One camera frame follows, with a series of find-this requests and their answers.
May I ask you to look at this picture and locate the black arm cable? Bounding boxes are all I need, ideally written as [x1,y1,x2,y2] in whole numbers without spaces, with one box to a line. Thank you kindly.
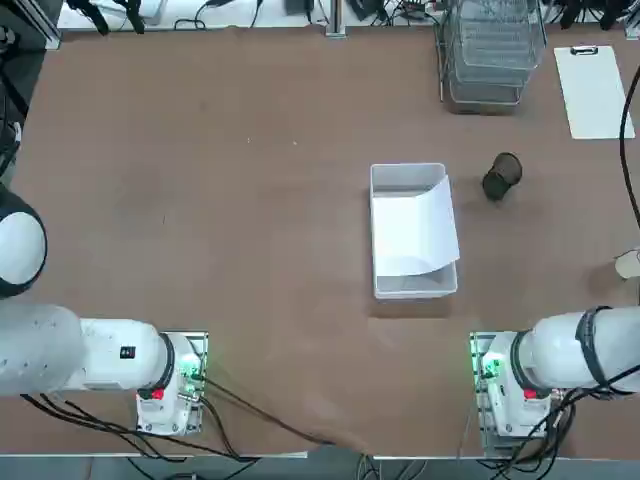
[618,63,640,227]

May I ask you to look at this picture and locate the silver mesh file organizer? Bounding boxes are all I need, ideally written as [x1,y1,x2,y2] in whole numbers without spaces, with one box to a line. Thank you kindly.
[433,0,549,115]

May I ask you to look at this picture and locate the white clipboard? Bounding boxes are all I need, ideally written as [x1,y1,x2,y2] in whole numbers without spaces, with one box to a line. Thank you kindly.
[553,44,636,141]

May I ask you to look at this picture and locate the white A4 paper sheet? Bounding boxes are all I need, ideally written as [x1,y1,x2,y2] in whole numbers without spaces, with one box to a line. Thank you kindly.
[370,175,461,277]

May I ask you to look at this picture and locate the aluminium profile post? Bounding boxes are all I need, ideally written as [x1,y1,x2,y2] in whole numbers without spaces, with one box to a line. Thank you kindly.
[324,0,349,39]

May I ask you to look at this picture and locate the beige paper cup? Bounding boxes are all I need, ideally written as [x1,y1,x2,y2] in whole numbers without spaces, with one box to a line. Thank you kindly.
[613,248,640,281]

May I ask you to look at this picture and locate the white plastic bin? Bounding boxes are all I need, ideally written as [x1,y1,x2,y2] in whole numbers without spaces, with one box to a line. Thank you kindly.
[369,161,460,301]

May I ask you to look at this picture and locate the dark base cable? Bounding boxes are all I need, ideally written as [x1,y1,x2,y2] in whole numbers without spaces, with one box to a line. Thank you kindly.
[197,377,366,454]

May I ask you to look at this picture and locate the black mesh pen cup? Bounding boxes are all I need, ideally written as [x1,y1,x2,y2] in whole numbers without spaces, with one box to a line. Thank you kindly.
[481,152,524,202]

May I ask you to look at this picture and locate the aluminium frame rail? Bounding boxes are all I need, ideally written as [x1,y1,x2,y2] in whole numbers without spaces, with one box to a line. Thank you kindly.
[14,0,62,51]

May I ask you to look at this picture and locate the black power supply box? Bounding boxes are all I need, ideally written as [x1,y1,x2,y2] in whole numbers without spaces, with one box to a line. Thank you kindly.
[349,0,386,22]

